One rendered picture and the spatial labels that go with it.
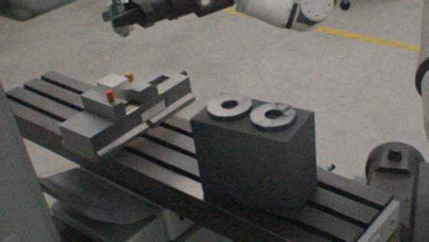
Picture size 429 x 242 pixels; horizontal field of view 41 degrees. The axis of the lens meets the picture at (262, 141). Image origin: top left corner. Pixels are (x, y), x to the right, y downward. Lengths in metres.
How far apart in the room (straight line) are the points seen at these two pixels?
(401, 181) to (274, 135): 0.79
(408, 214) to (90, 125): 0.89
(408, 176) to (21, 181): 1.15
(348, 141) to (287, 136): 1.97
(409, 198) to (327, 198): 0.56
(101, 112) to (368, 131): 1.89
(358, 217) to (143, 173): 0.51
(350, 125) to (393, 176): 1.37
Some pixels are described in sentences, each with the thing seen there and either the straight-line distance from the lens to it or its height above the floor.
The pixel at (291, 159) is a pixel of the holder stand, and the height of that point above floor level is 1.05.
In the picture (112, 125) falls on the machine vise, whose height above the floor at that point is 0.98.
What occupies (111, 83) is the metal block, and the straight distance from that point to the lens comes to 1.46.
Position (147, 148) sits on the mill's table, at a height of 0.91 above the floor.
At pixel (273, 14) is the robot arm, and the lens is 1.39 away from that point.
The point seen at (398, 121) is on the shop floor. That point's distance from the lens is 3.18.
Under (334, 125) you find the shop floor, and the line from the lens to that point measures 3.14.
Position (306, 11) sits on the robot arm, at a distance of 1.36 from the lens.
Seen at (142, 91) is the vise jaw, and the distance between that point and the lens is 1.46.
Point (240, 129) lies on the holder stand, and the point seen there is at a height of 1.10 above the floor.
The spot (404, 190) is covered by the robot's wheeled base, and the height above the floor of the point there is 0.59.
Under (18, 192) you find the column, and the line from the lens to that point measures 1.05.
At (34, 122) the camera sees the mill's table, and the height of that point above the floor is 0.91.
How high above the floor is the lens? 1.68
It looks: 33 degrees down
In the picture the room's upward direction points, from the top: 6 degrees counter-clockwise
